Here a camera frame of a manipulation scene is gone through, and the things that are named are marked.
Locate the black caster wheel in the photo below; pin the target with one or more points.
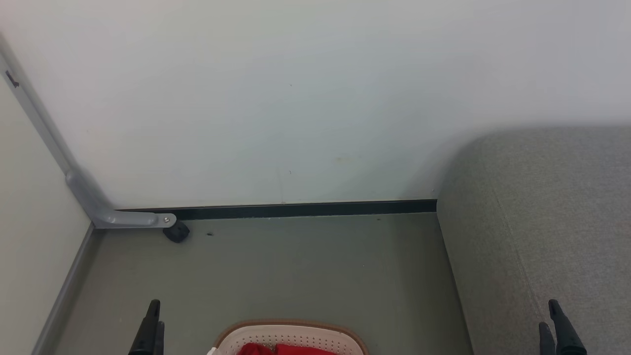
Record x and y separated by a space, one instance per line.
176 232

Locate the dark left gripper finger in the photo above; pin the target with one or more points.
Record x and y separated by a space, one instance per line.
160 342
148 335

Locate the grey metal frame leg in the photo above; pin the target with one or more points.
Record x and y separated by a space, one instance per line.
98 211

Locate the black baseboard strip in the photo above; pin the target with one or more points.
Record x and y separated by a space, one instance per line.
296 210

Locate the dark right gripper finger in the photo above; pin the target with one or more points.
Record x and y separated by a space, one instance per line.
546 342
566 340

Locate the red garment with white cuff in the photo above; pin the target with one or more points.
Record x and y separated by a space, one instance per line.
305 350

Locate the grey fabric sofa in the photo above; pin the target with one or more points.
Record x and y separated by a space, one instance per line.
542 222

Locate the grey baseboard strip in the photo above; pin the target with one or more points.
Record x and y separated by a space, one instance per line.
61 296

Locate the cream perforated laundry basket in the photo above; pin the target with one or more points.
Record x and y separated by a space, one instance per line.
296 336

